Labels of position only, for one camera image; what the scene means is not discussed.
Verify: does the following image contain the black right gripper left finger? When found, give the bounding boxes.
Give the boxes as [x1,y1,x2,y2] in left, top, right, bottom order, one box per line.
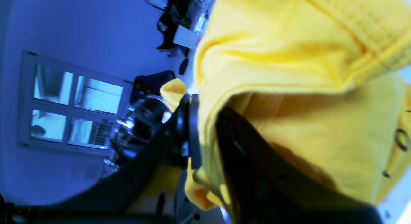
[42,94,201,224]

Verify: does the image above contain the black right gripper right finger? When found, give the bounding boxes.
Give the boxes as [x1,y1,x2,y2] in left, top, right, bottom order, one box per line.
[216,107,382,224]

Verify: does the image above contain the yellow T-shirt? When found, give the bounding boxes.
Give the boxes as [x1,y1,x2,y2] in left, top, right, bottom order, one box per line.
[160,0,411,210]

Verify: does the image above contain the white framed window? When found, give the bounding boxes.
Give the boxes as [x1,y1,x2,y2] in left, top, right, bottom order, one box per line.
[18,50,132,156]

